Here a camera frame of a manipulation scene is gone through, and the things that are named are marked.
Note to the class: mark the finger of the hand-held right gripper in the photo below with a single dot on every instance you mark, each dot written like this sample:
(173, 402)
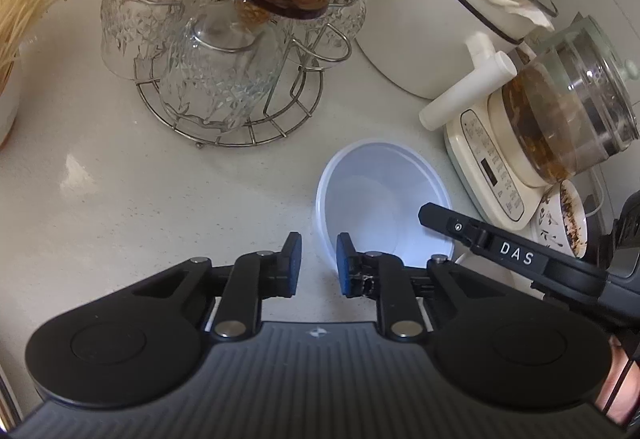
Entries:
(465, 229)

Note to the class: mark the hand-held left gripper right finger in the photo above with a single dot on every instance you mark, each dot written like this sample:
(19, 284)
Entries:
(345, 265)

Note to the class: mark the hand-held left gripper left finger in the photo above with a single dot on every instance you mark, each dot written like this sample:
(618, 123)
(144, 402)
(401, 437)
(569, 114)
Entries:
(292, 265)

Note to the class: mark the translucent white plastic bowl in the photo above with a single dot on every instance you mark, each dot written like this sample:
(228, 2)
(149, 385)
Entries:
(380, 189)

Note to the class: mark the person's right forearm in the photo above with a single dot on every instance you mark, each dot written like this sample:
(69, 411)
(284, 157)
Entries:
(626, 399)

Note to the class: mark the cream kettle base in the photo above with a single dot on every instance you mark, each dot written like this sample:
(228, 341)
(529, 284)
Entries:
(492, 169)

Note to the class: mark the small leaf patterned bowl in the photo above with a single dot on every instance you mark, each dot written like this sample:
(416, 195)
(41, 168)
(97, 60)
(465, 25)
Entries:
(555, 224)

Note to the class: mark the glass kettle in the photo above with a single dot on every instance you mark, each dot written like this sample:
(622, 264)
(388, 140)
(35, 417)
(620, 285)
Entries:
(565, 114)

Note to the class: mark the white electric cooking pot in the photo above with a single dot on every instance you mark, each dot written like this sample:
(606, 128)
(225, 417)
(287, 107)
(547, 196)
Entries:
(415, 19)

